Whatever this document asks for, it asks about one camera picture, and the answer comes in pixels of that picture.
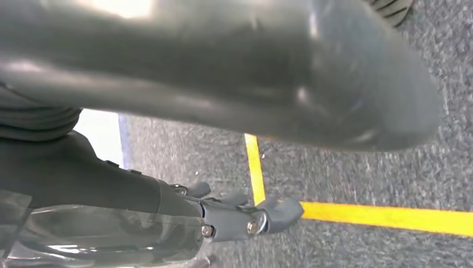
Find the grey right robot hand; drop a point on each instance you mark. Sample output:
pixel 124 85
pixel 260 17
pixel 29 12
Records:
pixel 221 66

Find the yellow floor tape square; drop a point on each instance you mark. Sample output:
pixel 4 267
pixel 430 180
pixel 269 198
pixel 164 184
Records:
pixel 369 218

